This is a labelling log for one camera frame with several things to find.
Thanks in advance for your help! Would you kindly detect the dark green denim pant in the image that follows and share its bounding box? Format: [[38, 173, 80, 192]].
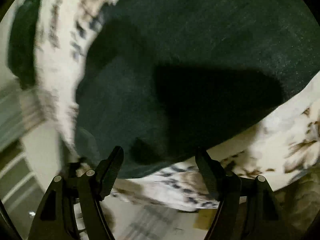
[[7, 0, 319, 179]]

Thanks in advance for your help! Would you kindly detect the floral cream fleece blanket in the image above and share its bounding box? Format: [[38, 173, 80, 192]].
[[34, 0, 319, 211]]

